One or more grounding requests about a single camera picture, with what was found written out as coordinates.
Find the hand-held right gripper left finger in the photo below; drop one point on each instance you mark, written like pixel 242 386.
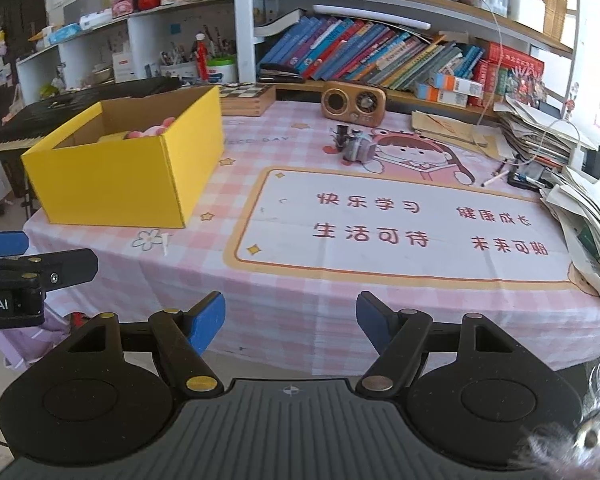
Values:
pixel 207 320

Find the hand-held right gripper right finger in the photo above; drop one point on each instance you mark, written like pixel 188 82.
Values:
pixel 375 317

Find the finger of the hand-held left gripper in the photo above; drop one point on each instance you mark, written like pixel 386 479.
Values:
pixel 65 266
pixel 2 244

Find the yellow cardboard box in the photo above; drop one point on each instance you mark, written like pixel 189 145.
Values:
pixel 130 185

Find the pink plush toy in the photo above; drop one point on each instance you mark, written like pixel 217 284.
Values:
pixel 152 131

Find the pink purple backpack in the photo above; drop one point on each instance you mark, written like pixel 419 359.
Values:
pixel 25 350

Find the black electronic keyboard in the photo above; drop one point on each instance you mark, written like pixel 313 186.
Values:
pixel 30 125

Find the grey toy car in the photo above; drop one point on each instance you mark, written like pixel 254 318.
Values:
pixel 362 149

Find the light wooden pencil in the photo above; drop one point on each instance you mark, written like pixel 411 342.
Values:
pixel 495 178

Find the brown paper envelopes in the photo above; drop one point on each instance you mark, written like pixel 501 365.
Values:
pixel 445 127

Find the small black case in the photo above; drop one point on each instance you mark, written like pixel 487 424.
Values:
pixel 525 180

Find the white red label box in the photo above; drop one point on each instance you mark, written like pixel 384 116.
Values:
pixel 124 67

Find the brown retro radio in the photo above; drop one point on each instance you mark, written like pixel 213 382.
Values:
pixel 337 102

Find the blue wet wipes pack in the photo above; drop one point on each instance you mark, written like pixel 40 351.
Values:
pixel 65 34

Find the wooden chess board box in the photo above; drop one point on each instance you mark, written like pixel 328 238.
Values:
pixel 245 102

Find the grey fluffy pompom charm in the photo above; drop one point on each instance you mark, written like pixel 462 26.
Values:
pixel 560 440

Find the white pen cup with pens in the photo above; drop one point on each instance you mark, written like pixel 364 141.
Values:
pixel 177 70

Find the pile of newspapers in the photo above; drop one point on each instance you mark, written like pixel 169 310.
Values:
pixel 590 230

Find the white cubby shelf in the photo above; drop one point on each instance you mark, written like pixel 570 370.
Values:
pixel 137 30

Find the white tub green lid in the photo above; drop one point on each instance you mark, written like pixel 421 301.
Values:
pixel 222 72

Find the black flat pouch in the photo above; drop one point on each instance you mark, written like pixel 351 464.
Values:
pixel 280 72

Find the pink printed tin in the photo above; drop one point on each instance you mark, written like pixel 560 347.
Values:
pixel 122 7

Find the black power adapter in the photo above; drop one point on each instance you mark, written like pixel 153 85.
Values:
pixel 594 165

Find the white light bar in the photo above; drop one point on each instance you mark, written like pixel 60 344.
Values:
pixel 370 14

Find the open white book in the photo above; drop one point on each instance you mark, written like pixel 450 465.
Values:
pixel 280 22

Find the white storage bin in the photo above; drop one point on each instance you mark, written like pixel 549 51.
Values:
pixel 527 10

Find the white frame wooden bookshelf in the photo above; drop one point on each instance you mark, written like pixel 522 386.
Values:
pixel 243 20

